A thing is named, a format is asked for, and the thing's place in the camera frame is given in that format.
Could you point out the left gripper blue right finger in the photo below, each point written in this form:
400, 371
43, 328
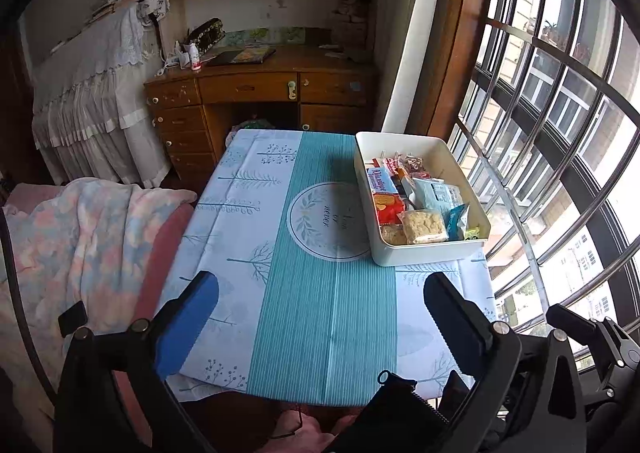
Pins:
463, 326

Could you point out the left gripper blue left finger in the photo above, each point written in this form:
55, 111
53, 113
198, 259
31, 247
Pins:
181, 322

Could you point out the green snack packet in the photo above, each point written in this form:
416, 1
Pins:
472, 233

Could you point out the clear bag puffed rice cake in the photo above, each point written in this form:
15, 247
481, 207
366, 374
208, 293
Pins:
423, 226

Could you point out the blue white rice cracker packet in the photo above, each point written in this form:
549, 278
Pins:
457, 222

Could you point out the large light blue snack bag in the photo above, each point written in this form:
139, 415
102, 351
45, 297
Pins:
434, 194

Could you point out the red blue biscuit packet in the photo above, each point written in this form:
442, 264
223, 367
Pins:
387, 202

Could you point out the clear bag yellow crackers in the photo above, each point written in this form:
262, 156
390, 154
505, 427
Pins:
393, 234

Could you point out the red label nut packet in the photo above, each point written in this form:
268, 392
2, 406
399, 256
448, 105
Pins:
413, 166

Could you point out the orange white snack bar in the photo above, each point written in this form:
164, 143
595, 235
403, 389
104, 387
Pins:
404, 186

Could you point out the blue patterned tablecloth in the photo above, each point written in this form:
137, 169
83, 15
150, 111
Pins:
303, 312

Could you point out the pastel floral blanket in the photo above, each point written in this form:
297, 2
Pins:
104, 244

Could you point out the white plastic storage bin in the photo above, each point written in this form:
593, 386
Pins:
446, 180

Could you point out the metal window grille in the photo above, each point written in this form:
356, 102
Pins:
548, 137

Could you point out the white plastic bag bin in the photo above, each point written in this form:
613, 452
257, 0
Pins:
248, 124

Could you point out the white red bottle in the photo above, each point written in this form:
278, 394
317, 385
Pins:
195, 59

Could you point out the wooden desk with drawers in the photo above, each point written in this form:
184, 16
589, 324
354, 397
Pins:
295, 88

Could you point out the book on desk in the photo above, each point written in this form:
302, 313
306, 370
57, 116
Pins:
256, 55

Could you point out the dark patterned pencil case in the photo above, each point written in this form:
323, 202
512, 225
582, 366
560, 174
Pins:
206, 35

